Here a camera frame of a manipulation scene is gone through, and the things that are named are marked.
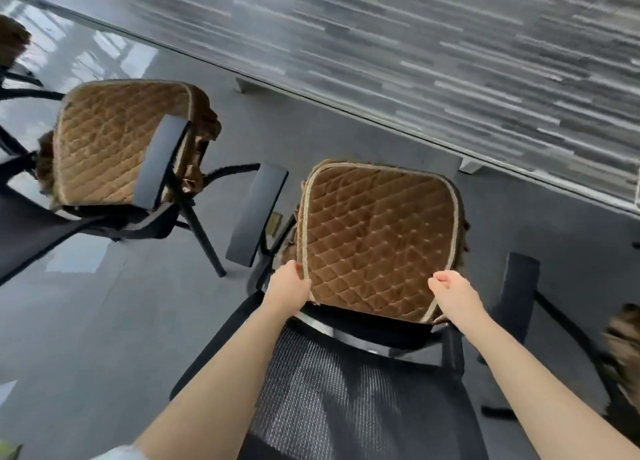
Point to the person's left hand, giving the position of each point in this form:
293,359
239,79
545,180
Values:
287,289

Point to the striped wooden table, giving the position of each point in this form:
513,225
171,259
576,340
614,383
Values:
400,49

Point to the person's right hand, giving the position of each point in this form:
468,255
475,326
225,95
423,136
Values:
457,299

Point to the person's left forearm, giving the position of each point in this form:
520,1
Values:
215,394

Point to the person's right forearm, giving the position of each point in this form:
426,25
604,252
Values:
540,394

